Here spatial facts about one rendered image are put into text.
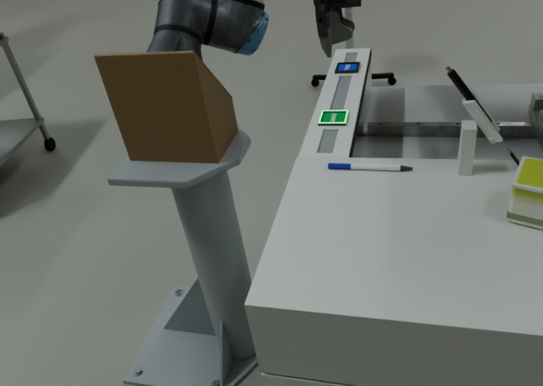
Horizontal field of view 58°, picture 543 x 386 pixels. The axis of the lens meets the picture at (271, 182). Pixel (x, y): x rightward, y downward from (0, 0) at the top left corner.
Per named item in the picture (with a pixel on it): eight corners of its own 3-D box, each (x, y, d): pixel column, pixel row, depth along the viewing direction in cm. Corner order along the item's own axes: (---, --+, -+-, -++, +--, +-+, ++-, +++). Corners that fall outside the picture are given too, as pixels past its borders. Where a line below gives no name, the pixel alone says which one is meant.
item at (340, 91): (371, 95, 138) (371, 47, 130) (351, 220, 94) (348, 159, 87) (338, 95, 140) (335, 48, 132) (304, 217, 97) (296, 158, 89)
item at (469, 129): (494, 165, 79) (506, 89, 71) (497, 178, 76) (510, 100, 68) (454, 164, 80) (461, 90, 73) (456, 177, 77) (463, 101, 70)
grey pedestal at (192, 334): (124, 383, 166) (23, 190, 120) (174, 287, 200) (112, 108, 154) (267, 407, 152) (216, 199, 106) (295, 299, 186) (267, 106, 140)
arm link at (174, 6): (150, 41, 122) (158, -7, 124) (203, 55, 126) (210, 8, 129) (155, 18, 110) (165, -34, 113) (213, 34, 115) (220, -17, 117)
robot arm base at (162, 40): (126, 62, 112) (133, 23, 114) (162, 89, 125) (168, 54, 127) (183, 57, 106) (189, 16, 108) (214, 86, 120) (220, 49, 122)
